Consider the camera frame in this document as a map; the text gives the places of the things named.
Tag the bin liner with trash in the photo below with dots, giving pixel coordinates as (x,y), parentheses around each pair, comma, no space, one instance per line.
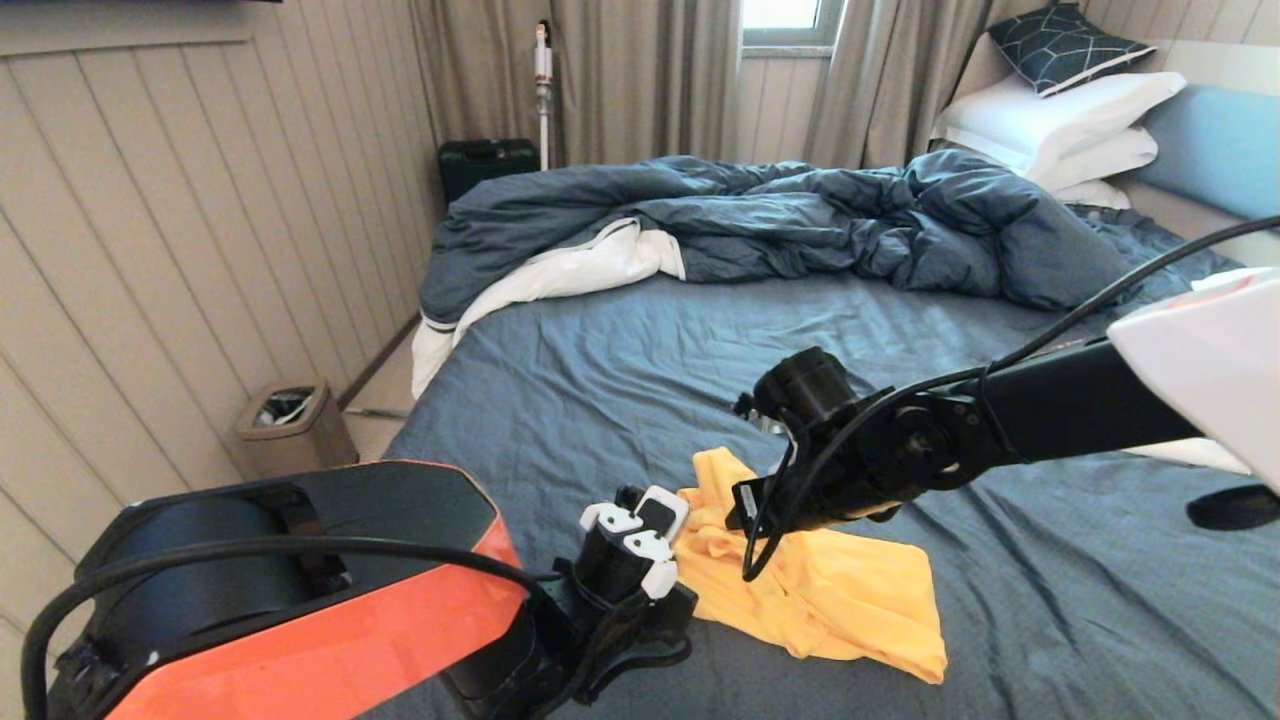
(285,405)

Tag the black wall screen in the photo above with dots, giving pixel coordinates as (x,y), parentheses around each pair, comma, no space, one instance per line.
(100,1)

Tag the beige headboard frame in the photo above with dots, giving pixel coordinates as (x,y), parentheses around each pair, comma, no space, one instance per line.
(1190,215)

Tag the beige curtain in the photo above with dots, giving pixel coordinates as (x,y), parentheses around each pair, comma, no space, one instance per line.
(880,80)
(640,80)

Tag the blue headboard cushion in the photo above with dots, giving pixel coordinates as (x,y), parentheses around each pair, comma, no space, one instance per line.
(1220,150)

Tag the brown trash bin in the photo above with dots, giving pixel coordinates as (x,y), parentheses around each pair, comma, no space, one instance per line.
(295,440)

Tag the grey-blue bed sheet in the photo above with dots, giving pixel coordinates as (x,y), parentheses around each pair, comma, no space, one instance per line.
(620,380)

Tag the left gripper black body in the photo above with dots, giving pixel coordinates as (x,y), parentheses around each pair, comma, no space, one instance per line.
(655,615)

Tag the large white pillow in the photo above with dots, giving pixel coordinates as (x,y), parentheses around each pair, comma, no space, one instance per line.
(1050,115)

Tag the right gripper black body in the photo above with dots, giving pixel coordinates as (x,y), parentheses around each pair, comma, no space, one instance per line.
(820,500)

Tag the window with grey frame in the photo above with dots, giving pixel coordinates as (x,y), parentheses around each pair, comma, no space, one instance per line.
(780,12)

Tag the white flat long bar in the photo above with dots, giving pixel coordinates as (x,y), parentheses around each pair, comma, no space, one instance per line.
(1200,455)

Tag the dark green hard case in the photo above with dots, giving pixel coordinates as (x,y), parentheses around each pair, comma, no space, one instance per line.
(480,165)

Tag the dark blue crumpled duvet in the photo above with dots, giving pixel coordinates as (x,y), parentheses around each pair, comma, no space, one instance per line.
(800,215)

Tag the yellow printed t-shirt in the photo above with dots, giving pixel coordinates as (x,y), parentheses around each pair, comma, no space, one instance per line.
(830,590)

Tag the dark patterned cushion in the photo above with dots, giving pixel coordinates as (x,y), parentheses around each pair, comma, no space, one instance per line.
(1060,48)

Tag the white stick vacuum cleaner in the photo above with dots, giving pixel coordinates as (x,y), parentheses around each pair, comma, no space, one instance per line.
(544,65)

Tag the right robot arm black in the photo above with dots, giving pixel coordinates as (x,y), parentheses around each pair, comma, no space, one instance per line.
(1100,410)

